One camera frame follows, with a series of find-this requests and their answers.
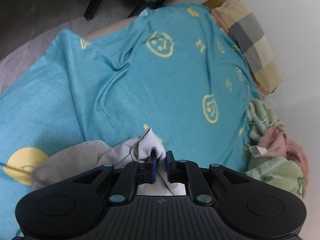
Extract pink fleece blanket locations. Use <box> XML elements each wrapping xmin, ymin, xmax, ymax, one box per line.
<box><xmin>249</xmin><ymin>125</ymin><xmax>309</xmax><ymax>183</ymax></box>

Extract teal patterned bed sheet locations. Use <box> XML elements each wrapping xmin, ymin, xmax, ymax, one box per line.
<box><xmin>1</xmin><ymin>4</ymin><xmax>258</xmax><ymax>239</ymax></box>

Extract brown bed headboard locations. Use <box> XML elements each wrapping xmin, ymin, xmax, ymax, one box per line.
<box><xmin>202</xmin><ymin>0</ymin><xmax>227</xmax><ymax>10</ymax></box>

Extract white t-shirt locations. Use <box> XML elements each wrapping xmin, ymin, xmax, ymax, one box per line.
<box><xmin>31</xmin><ymin>128</ymin><xmax>186</xmax><ymax>196</ymax></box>

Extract green fleece blanket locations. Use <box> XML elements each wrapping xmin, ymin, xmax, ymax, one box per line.
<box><xmin>243</xmin><ymin>99</ymin><xmax>308</xmax><ymax>199</ymax></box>

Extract white charging cable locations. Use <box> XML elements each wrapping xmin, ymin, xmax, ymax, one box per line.
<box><xmin>246</xmin><ymin>97</ymin><xmax>279</xmax><ymax>128</ymax></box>

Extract checkered pillow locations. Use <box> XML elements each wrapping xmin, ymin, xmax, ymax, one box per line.
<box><xmin>211</xmin><ymin>0</ymin><xmax>282</xmax><ymax>97</ymax></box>

